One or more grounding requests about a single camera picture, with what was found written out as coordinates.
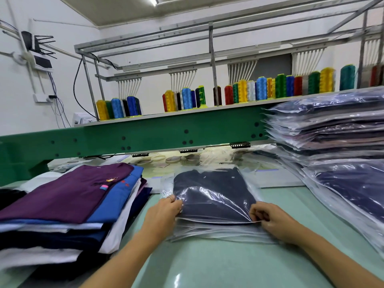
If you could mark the person's right hand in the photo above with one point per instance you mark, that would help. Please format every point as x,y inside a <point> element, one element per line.
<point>277,222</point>

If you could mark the person's left hand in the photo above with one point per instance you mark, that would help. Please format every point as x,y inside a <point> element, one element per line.
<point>162,219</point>

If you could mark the single clear plastic bag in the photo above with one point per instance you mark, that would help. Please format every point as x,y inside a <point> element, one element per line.
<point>259,195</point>

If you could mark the navy garment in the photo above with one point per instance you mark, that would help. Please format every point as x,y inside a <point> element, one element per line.
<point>213,195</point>

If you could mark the stack of bagged garments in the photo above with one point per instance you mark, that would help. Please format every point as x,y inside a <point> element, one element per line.
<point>336,141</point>

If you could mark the person's left forearm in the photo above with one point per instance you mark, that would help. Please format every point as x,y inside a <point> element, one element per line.
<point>123,264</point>

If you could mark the person's right forearm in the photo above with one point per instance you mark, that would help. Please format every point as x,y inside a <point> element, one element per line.
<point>342,264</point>

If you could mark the green machine beam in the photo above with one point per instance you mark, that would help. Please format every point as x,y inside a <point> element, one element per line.
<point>138,135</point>

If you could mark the white box device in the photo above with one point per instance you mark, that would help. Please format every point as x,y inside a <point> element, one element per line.
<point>84,119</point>

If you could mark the row of coloured thread spools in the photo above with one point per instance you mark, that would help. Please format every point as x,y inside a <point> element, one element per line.
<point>258,90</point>

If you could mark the grey metal thread rack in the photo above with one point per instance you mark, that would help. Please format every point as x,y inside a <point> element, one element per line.
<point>212,57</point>

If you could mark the ceiling light tube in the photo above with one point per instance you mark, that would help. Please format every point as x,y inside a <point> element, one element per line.
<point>153,0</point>

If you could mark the white wall socket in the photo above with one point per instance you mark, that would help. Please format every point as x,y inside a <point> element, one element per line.
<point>41,97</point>

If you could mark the wall router with antennas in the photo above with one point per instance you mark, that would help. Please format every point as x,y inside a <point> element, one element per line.
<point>39,60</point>

